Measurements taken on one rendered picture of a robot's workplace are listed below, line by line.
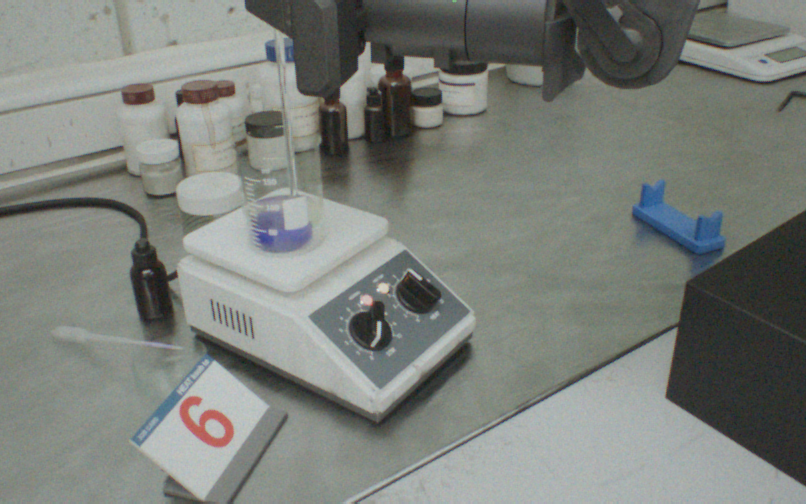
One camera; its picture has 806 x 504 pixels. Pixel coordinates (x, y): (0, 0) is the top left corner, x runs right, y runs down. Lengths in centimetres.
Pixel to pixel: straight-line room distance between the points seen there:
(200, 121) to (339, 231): 34
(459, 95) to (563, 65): 62
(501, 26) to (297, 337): 25
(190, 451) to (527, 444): 22
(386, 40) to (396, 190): 40
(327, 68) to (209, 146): 48
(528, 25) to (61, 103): 65
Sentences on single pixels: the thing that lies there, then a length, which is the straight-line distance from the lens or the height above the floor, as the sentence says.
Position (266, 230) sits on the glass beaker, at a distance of 57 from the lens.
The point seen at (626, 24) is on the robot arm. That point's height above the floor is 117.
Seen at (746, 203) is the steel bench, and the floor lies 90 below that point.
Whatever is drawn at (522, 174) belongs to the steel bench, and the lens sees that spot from 93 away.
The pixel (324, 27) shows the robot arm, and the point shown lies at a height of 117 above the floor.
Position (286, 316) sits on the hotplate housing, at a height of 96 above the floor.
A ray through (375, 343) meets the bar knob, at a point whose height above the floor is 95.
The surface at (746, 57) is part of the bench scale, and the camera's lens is 135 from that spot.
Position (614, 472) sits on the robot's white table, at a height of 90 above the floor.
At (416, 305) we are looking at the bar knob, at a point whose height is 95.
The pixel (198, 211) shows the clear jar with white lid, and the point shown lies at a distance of 72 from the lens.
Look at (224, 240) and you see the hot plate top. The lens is 62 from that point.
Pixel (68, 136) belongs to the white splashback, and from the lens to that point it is 101.
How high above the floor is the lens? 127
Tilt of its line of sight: 29 degrees down
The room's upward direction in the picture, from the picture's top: 1 degrees counter-clockwise
